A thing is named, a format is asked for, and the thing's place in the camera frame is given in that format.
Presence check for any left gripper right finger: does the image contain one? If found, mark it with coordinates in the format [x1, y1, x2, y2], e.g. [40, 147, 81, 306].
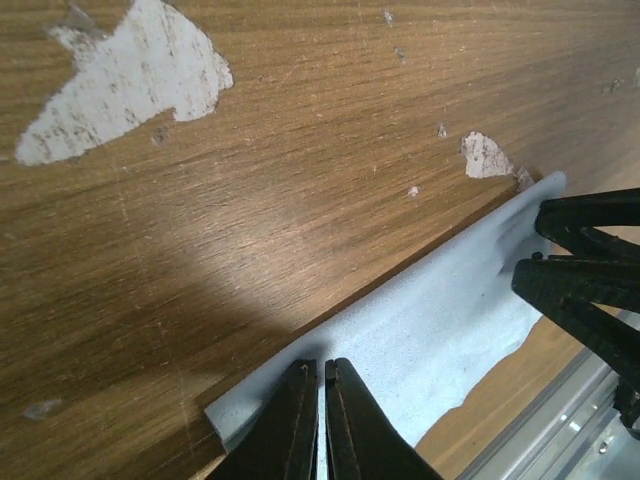
[325, 358, 441, 480]

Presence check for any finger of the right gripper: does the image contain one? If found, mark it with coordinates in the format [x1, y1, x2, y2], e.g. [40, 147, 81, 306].
[511, 255, 639, 385]
[535, 188, 639, 260]

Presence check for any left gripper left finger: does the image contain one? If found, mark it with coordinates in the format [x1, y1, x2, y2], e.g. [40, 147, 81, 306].
[208, 360, 319, 480]

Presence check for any blue cleaning cloth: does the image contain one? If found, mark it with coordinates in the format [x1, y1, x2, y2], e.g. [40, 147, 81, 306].
[205, 172, 566, 449]

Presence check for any aluminium frame rail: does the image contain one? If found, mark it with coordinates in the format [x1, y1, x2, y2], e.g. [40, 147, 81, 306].
[457, 309, 640, 480]

